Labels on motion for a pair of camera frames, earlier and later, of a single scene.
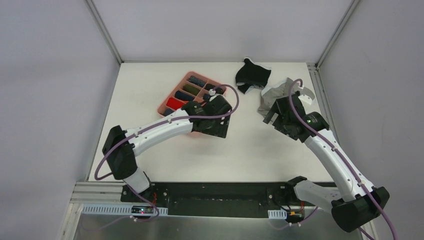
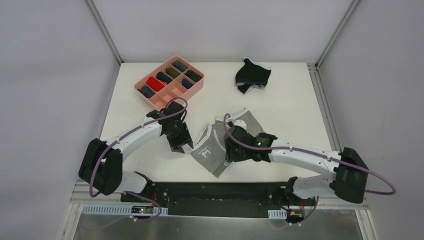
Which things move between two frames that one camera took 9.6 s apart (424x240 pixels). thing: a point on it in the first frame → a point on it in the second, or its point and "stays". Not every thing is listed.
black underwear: (209, 86) → (193, 75)
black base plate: (211, 198) stays
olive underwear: (191, 89) → (172, 72)
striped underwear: (196, 81) → (179, 66)
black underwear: (250, 75) stays
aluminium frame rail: (99, 192) stays
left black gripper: (218, 124) → (179, 139)
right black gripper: (282, 117) → (232, 149)
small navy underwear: (206, 97) → (186, 84)
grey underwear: (269, 96) → (210, 149)
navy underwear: (183, 96) → (160, 75)
